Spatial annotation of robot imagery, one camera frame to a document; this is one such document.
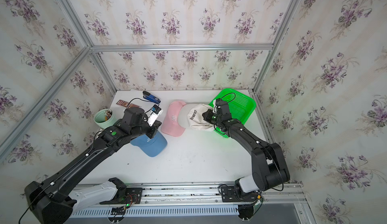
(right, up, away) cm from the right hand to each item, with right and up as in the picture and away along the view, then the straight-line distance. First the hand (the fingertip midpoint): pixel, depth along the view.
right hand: (204, 114), depth 87 cm
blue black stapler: (-42, +12, +25) cm, 50 cm away
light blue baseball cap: (-29, -19, 0) cm, 35 cm away
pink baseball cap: (-21, -8, +8) cm, 24 cm away
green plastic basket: (+29, +4, +20) cm, 35 cm away
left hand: (-22, -4, -13) cm, 26 cm away
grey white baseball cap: (-8, -2, +2) cm, 9 cm away
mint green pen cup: (-59, -2, +1) cm, 59 cm away
